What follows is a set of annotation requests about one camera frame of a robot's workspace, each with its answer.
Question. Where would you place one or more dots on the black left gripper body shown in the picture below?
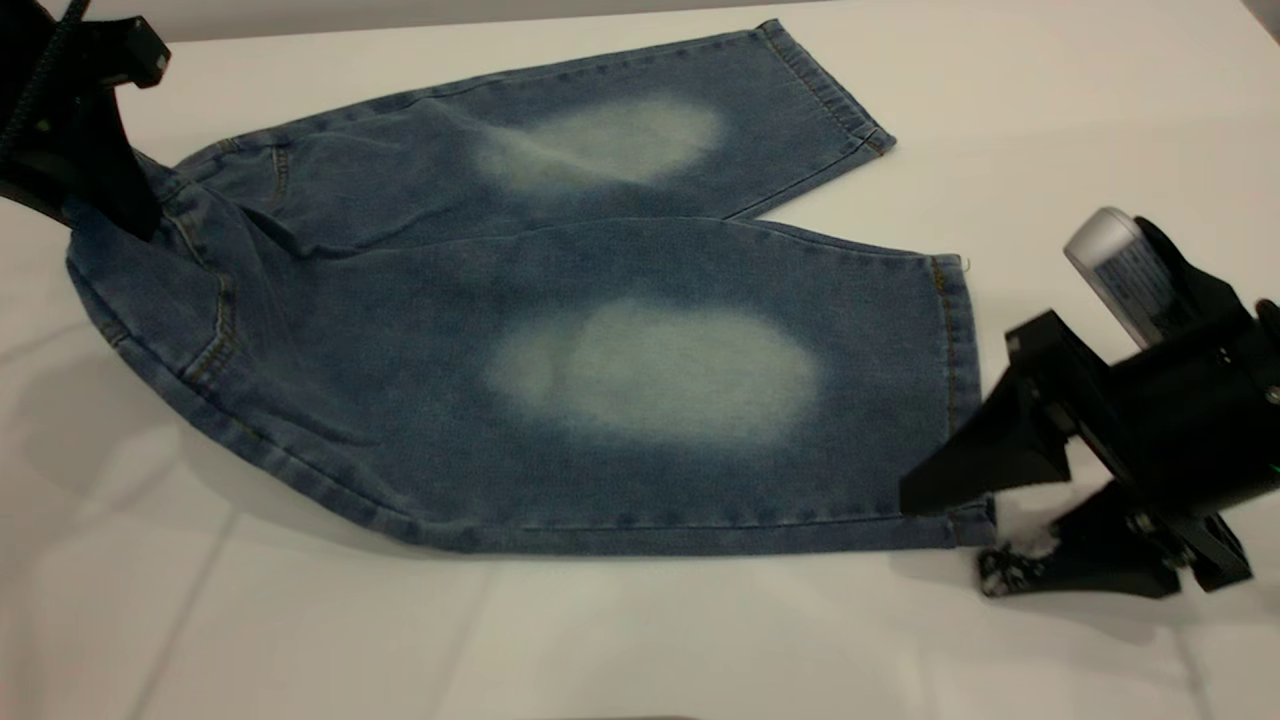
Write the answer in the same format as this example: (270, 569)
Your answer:
(50, 90)

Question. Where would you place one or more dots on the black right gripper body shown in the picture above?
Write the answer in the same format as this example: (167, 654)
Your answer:
(1200, 420)

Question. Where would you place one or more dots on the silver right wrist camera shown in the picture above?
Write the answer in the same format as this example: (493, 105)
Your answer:
(1125, 275)

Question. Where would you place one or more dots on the blue denim jeans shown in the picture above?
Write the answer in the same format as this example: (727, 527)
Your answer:
(400, 330)

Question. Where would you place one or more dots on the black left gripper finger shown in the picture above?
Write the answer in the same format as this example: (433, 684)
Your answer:
(115, 190)

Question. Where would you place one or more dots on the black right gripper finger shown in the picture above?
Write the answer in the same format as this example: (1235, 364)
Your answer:
(1110, 550)
(1000, 450)

